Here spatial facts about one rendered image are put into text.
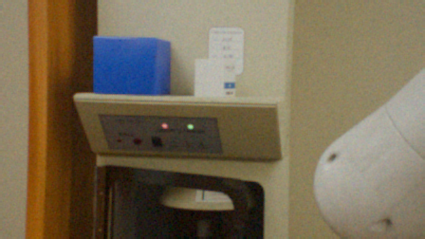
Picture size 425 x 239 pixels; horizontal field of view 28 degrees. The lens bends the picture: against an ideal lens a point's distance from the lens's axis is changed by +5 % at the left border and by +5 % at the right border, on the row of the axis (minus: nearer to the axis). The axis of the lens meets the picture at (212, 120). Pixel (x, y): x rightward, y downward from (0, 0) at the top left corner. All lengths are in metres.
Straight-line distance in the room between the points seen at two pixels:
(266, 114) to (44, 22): 0.38
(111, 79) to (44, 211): 0.24
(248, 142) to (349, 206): 0.53
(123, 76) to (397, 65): 0.69
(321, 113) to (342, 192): 0.99
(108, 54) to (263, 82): 0.26
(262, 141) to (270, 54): 0.15
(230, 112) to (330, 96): 0.55
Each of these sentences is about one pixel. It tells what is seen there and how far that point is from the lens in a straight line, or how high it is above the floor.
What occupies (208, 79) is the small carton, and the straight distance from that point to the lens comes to 1.28.
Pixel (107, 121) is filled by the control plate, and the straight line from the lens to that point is 1.32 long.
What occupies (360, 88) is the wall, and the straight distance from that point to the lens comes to 1.77.
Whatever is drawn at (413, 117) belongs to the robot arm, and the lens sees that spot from 0.77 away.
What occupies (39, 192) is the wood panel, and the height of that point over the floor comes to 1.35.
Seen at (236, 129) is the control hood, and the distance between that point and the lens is 1.28.
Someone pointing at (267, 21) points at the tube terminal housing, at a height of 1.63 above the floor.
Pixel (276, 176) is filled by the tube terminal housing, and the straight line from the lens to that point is 1.35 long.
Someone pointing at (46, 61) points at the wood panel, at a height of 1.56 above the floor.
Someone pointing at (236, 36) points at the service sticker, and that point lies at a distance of 1.35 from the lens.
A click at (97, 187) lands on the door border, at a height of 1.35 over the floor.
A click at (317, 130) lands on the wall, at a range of 1.77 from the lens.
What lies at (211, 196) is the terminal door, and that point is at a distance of 1.25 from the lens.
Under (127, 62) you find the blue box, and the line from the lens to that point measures 1.28.
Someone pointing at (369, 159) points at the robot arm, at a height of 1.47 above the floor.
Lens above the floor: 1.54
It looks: 3 degrees down
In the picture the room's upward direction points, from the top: 1 degrees clockwise
